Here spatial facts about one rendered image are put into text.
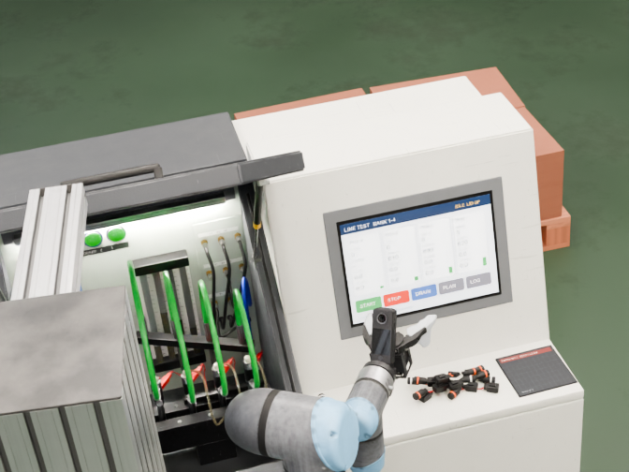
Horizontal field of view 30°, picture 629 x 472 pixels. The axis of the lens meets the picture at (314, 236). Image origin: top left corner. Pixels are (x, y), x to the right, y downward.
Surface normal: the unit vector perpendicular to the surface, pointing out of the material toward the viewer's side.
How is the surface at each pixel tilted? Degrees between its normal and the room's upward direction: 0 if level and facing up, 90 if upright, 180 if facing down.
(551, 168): 90
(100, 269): 90
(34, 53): 0
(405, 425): 0
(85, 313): 0
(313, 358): 76
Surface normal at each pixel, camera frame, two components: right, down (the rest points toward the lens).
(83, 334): -0.08, -0.83
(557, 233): 0.22, 0.53
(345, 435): 0.92, 0.00
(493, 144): 0.22, 0.31
